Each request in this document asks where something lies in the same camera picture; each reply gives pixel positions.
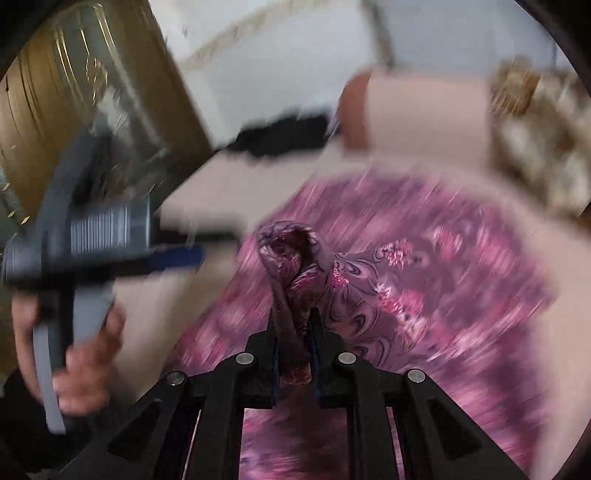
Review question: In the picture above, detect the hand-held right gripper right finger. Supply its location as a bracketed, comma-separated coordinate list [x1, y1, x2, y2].
[307, 307, 532, 480]

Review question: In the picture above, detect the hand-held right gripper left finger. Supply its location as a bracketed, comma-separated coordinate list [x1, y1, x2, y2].
[69, 307, 282, 480]

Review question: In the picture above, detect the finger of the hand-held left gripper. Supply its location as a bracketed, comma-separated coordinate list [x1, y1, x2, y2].
[150, 231, 241, 278]

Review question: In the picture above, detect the purple floral cloth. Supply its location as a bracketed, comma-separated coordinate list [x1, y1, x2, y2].
[171, 175, 555, 480]

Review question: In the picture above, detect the person's left hand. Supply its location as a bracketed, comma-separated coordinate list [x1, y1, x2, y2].
[13, 295, 127, 416]

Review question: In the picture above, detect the wooden door with glass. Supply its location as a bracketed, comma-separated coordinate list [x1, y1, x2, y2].
[0, 0, 215, 287]

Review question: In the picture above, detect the black cloth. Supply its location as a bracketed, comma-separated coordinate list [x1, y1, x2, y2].
[222, 111, 340, 160]

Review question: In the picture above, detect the pink brown bolster pillow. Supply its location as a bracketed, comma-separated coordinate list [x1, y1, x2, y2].
[339, 67, 497, 155]

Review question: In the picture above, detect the beige floral blanket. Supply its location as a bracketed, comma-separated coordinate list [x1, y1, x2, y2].
[489, 58, 591, 217]

